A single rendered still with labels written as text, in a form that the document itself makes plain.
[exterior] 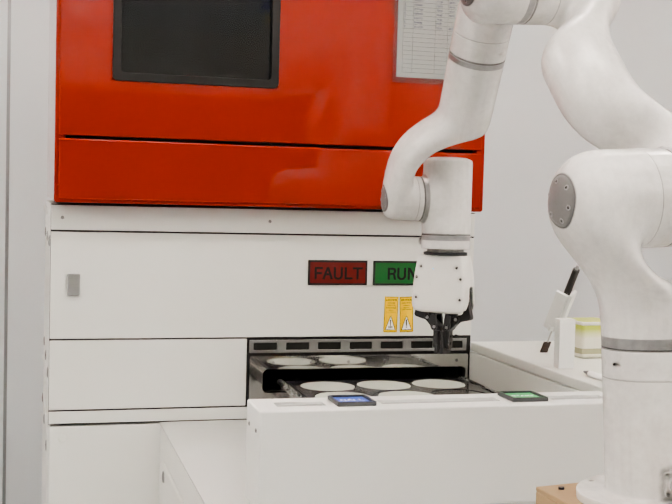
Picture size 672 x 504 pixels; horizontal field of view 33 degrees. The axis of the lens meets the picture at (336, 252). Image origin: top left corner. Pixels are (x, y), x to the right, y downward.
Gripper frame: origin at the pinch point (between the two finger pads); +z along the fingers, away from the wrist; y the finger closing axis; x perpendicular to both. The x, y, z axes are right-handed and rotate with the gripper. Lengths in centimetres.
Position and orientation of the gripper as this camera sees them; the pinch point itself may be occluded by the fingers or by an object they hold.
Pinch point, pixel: (442, 341)
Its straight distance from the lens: 194.6
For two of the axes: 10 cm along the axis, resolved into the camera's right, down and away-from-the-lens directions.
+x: 5.2, -0.3, 8.5
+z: -0.3, 10.0, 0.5
